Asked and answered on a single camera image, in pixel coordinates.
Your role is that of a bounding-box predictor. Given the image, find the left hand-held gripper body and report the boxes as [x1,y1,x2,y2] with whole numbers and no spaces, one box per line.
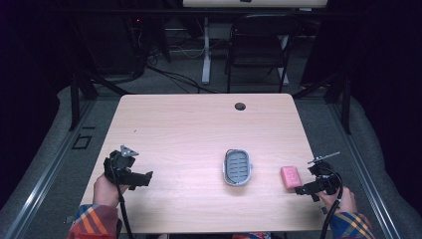
[103,144,147,187]

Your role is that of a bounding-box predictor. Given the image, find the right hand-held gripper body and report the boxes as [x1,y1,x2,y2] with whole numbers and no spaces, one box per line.
[307,150,343,197]

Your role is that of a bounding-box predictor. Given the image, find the pink soap bar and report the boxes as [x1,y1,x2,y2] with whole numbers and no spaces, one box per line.
[280,165,304,190]

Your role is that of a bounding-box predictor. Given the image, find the grey soap dish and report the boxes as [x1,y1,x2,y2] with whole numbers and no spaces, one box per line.
[221,148,254,187]

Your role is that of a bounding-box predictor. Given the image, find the person's left hand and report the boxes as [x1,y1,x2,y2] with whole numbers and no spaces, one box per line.
[93,173,131,209]

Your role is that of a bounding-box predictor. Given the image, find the person's right hand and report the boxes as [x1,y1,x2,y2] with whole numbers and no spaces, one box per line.
[315,185,358,215]

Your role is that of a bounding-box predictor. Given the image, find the person's plaid clothing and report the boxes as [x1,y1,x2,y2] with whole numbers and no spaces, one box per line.
[231,231,273,239]

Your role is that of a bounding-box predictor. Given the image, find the black metal stand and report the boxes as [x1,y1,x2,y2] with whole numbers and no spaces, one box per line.
[68,71,131,132]
[292,71,353,135]

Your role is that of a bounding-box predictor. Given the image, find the dark equipment rack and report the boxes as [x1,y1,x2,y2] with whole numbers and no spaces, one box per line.
[78,0,172,76]

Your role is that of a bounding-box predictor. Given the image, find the white desk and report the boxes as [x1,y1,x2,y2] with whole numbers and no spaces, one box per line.
[181,0,328,86]

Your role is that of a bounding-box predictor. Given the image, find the black folding chair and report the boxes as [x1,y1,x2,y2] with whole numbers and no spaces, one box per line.
[224,13,302,95]

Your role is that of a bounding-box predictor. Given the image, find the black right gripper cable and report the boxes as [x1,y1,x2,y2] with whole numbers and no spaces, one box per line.
[318,167,344,239]

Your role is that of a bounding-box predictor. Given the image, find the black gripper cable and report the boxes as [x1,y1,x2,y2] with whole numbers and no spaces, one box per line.
[112,158,135,239]
[318,167,344,239]

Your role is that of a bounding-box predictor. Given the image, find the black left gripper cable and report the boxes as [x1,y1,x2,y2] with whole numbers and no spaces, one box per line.
[112,158,135,239]

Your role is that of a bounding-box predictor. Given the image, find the aluminium floor rail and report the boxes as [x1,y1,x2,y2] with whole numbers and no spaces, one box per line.
[2,99,98,239]
[325,99,400,239]

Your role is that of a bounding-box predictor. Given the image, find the black floor cables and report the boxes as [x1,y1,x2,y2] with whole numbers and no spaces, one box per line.
[144,49,221,95]

